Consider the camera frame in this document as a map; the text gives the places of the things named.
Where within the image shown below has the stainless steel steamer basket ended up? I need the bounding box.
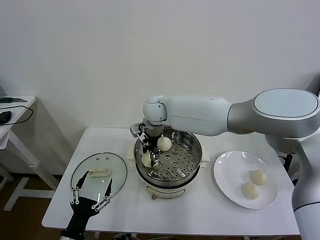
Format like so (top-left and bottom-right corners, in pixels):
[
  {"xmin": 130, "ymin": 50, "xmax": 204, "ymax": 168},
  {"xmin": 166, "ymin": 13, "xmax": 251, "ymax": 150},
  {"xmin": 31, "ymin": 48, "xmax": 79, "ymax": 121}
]
[{"xmin": 133, "ymin": 124, "xmax": 202, "ymax": 181}]

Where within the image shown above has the black cable with adapter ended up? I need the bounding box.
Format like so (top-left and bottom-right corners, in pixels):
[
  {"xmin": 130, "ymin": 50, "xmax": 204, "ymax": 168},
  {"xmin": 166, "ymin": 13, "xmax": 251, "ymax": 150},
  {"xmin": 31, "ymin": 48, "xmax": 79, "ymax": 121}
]
[{"xmin": 278, "ymin": 152, "xmax": 294, "ymax": 176}]

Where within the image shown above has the white steamed baozi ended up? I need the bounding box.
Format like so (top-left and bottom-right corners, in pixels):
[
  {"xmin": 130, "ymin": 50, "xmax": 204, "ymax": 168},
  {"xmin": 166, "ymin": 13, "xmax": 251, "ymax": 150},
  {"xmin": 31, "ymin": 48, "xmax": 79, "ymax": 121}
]
[
  {"xmin": 156, "ymin": 136, "xmax": 172, "ymax": 153},
  {"xmin": 249, "ymin": 169, "xmax": 269, "ymax": 186},
  {"xmin": 240, "ymin": 182, "xmax": 261, "ymax": 200},
  {"xmin": 141, "ymin": 152, "xmax": 153, "ymax": 168}
]

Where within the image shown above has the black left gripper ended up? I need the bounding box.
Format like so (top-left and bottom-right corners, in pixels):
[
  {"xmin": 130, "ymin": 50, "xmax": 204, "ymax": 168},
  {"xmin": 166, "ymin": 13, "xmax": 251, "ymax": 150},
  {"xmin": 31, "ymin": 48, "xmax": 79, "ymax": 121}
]
[{"xmin": 64, "ymin": 170, "xmax": 114, "ymax": 233}]

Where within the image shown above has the white side table with cable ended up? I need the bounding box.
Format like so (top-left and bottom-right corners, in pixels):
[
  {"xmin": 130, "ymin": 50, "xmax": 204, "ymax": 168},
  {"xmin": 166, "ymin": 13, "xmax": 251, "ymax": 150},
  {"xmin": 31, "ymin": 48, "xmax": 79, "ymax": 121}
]
[{"xmin": 0, "ymin": 95, "xmax": 60, "ymax": 213}]

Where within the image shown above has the dark green flat tool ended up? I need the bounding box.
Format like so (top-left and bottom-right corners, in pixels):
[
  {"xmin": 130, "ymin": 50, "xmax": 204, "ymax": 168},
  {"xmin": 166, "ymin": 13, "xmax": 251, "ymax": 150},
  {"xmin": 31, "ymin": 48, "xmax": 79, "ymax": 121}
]
[{"xmin": 0, "ymin": 97, "xmax": 27, "ymax": 104}]

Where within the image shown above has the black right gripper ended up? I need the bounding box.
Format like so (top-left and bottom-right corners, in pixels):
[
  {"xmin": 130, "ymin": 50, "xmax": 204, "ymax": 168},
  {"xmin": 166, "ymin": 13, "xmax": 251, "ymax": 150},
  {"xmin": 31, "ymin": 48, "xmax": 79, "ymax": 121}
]
[{"xmin": 138, "ymin": 133, "xmax": 161, "ymax": 168}]

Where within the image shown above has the large white plate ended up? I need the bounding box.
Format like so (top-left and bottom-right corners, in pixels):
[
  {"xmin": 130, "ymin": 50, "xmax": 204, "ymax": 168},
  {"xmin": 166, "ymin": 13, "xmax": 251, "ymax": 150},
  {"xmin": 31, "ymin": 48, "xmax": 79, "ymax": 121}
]
[{"xmin": 213, "ymin": 150, "xmax": 280, "ymax": 210}]

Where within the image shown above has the steel steamer pot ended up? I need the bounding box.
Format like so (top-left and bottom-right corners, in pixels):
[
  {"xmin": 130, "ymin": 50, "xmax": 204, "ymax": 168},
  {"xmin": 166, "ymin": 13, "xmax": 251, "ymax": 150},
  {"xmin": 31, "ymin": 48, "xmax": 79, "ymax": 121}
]
[{"xmin": 125, "ymin": 144, "xmax": 210, "ymax": 201}]

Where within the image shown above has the thin black looped cable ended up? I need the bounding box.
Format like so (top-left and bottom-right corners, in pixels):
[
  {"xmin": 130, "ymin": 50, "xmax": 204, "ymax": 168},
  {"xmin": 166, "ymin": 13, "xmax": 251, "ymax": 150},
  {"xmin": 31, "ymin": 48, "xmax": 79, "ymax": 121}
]
[{"xmin": 0, "ymin": 105, "xmax": 34, "ymax": 128}]

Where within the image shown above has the round glass pot lid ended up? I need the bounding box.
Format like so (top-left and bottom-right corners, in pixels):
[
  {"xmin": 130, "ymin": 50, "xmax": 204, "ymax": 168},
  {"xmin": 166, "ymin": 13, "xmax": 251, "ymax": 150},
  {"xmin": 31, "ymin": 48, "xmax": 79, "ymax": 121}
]
[{"xmin": 70, "ymin": 152, "xmax": 128, "ymax": 202}]

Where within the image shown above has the small black pouch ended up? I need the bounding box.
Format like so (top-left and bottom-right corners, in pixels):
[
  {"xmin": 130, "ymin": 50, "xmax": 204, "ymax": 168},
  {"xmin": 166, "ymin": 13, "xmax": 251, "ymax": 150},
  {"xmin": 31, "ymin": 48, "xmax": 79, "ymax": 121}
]
[{"xmin": 0, "ymin": 111, "xmax": 12, "ymax": 126}]

